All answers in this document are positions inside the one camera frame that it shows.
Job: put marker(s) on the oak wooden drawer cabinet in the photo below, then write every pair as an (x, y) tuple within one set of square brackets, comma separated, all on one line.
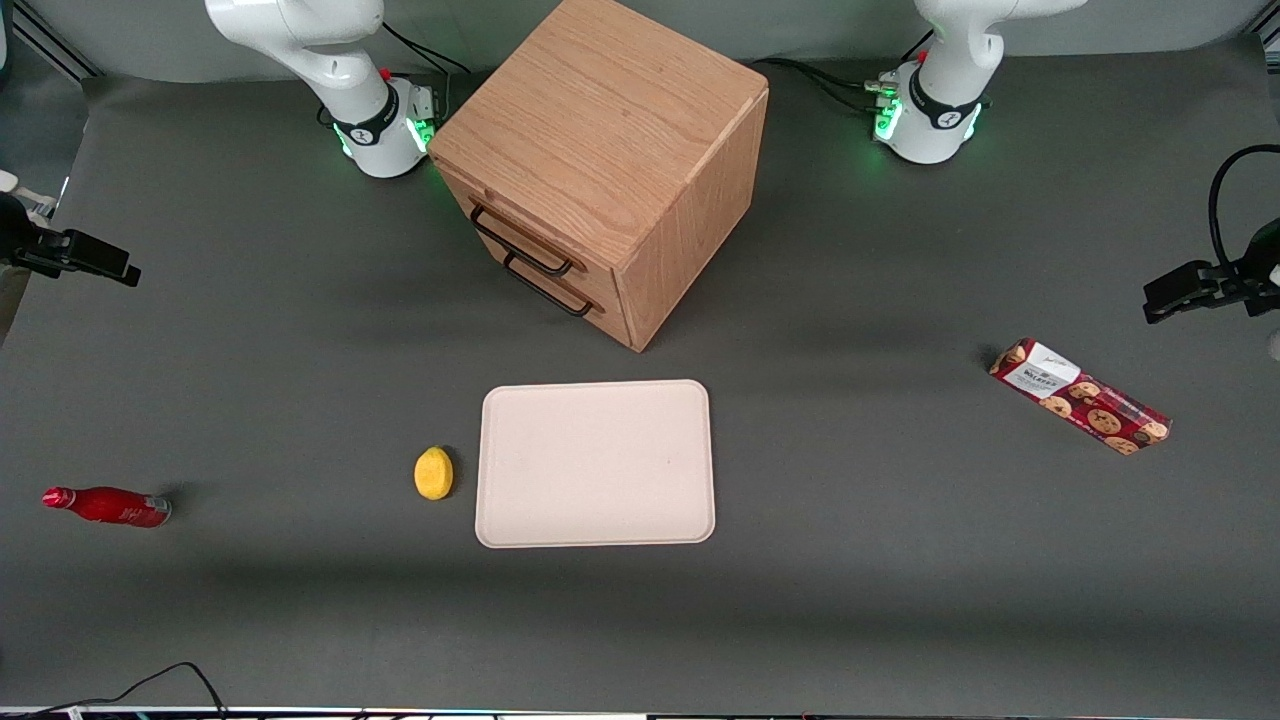
[(610, 120)]

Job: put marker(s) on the white clamp mount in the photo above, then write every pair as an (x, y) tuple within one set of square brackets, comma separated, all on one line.
[(10, 182)]

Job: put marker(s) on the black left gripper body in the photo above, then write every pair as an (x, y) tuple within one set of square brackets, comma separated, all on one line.
[(1262, 258)]

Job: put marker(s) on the red bottle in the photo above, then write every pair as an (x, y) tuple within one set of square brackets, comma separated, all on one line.
[(110, 506)]

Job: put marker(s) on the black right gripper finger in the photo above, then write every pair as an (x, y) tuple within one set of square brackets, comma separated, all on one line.
[(100, 266), (95, 249)]

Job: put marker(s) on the aluminium frame rail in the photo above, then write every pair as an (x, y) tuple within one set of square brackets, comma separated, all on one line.
[(55, 50), (1270, 38)]

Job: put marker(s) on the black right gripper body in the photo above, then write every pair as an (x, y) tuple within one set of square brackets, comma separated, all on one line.
[(14, 236)]

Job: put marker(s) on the beige rectangular tray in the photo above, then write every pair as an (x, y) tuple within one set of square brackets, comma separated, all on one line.
[(595, 465)]

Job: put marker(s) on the yellow lemon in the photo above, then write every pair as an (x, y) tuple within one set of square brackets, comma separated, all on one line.
[(434, 474)]

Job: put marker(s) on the red cookie box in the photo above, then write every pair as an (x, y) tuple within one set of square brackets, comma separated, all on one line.
[(1080, 398)]

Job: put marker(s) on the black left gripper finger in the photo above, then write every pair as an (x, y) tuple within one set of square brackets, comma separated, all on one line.
[(1182, 304), (1180, 285)]

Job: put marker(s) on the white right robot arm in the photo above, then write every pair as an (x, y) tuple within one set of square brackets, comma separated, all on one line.
[(370, 130)]

